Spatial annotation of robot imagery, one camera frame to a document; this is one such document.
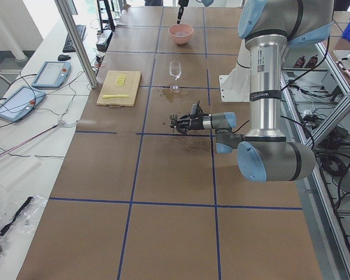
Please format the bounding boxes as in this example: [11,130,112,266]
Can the blue teach pendant near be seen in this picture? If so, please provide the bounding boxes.
[0,86,46,122]

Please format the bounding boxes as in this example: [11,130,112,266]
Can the black keyboard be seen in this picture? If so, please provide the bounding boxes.
[62,24,88,54]

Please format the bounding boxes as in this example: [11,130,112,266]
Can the clear plastic bag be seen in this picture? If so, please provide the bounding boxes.
[0,194,48,233]

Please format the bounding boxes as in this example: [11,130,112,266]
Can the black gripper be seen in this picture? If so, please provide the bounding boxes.
[177,0,188,24]
[170,114,204,135]

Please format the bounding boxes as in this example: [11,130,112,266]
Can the pink ribbed bowl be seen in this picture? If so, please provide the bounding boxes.
[169,24,194,45]

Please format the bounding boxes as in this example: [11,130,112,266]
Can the yellow plastic knife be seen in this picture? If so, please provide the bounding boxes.
[102,94,130,99]

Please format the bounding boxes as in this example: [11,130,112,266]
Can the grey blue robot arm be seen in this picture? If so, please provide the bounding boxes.
[177,0,214,24]
[170,1,334,182]

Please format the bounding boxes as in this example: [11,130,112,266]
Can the blue teach pendant far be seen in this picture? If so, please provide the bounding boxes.
[31,61,71,89]

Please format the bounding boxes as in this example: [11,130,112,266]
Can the black computer mouse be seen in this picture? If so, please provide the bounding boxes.
[57,54,71,61]

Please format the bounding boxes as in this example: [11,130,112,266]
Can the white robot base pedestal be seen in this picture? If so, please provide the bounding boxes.
[219,39,250,102]

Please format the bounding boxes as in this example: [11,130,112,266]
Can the steel double jigger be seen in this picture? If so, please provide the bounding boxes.
[169,113,178,128]

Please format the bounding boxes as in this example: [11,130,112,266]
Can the bamboo cutting board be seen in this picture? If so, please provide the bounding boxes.
[96,71,141,107]

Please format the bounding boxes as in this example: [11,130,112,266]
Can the black small box device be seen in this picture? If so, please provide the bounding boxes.
[96,30,113,52]

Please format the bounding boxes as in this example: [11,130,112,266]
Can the clear ice cubes pile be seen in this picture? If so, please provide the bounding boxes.
[174,31,188,37]

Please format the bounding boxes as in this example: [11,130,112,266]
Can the blue teach pendant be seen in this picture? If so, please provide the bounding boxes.
[0,86,46,122]
[31,61,71,89]

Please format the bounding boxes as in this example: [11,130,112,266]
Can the aluminium frame post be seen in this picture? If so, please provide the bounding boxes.
[54,0,98,89]

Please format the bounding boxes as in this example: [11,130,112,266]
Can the clear wine glass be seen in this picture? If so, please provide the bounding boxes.
[169,61,181,92]

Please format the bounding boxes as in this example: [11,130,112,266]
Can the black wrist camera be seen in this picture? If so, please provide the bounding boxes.
[190,103,203,118]

